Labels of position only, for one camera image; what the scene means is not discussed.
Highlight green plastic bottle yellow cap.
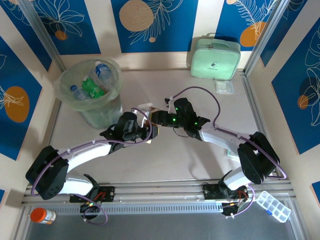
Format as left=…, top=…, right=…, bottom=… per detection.
left=82, top=77, right=106, bottom=99

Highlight small bottle mountain print label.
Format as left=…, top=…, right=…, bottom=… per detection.
left=69, top=84, right=88, bottom=101

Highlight clear bottle dark blue label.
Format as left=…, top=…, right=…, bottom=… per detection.
left=94, top=60, right=113, bottom=87

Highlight mesh bin with green bag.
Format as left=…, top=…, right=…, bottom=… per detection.
left=53, top=57, right=123, bottom=129

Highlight small clear plastic sachet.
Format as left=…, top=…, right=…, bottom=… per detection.
left=215, top=80, right=235, bottom=95

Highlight mint green zip case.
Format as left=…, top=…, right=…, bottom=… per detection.
left=191, top=32, right=242, bottom=81

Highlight orange lid pill jar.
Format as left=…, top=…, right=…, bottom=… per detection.
left=29, top=207, right=57, bottom=225

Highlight clear compartment organizer box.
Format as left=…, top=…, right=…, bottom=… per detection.
left=254, top=190, right=292, bottom=223

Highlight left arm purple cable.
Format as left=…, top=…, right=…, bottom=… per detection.
left=30, top=107, right=154, bottom=226

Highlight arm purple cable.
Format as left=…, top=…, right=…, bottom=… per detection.
left=168, top=86, right=288, bottom=219
left=30, top=107, right=154, bottom=226

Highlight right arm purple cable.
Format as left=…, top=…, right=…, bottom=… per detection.
left=168, top=86, right=288, bottom=219

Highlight aluminium mounting rail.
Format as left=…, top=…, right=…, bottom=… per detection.
left=21, top=179, right=293, bottom=207

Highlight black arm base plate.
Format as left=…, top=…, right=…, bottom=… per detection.
left=201, top=183, right=251, bottom=201
left=68, top=186, right=116, bottom=203

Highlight grey slotted cable duct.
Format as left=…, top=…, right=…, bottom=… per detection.
left=53, top=201, right=223, bottom=216

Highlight aluminium table side rail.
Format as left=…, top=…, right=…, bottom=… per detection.
left=36, top=86, right=67, bottom=186
left=239, top=69, right=282, bottom=181

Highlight black wired control board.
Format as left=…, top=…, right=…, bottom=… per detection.
left=221, top=199, right=250, bottom=217
left=79, top=201, right=102, bottom=213

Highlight aluminium frame post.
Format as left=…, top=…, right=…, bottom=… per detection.
left=18, top=0, right=66, bottom=73
left=243, top=0, right=288, bottom=76

